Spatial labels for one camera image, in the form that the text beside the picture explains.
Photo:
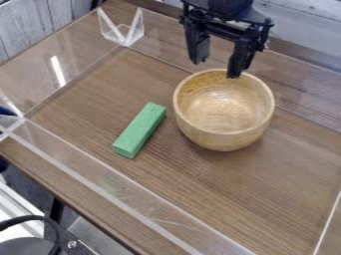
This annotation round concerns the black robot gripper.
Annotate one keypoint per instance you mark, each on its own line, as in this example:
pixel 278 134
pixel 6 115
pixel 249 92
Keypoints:
pixel 229 19

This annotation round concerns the green rectangular block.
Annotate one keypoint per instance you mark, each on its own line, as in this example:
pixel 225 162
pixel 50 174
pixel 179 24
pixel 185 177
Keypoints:
pixel 141 128

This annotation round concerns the brown wooden bowl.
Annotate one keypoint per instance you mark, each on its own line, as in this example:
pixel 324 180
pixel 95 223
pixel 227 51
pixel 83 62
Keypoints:
pixel 222 113

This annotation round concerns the clear acrylic tray walls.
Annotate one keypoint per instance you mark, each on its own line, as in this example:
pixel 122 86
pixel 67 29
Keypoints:
pixel 179 200

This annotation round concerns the black table leg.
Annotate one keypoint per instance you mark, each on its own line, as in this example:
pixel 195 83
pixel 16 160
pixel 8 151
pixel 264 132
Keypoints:
pixel 56 210

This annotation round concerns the grey metal base plate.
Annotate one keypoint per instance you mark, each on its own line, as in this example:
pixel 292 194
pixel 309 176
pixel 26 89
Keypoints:
pixel 87 240

